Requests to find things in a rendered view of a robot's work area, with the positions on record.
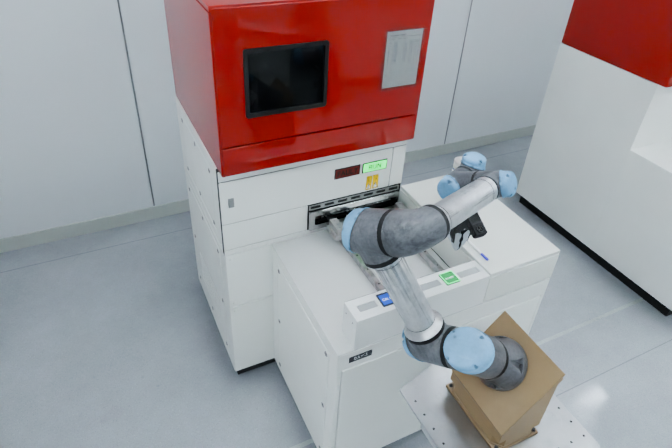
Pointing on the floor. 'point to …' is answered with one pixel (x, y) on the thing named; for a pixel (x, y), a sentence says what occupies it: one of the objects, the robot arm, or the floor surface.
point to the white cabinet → (364, 367)
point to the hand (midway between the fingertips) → (458, 248)
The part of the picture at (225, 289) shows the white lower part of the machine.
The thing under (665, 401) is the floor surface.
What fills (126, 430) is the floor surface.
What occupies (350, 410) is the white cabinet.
